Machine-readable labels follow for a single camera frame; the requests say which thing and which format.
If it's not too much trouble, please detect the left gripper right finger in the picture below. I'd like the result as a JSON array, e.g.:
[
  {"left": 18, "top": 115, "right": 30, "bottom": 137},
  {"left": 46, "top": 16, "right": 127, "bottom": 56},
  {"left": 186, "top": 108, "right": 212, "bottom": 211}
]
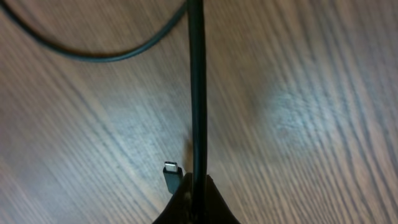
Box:
[{"left": 205, "top": 175, "right": 239, "bottom": 224}]

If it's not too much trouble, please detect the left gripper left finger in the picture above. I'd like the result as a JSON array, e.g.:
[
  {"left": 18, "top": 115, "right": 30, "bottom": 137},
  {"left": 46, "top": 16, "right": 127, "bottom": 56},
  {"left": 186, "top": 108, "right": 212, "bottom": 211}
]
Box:
[{"left": 153, "top": 173, "right": 193, "bottom": 224}]

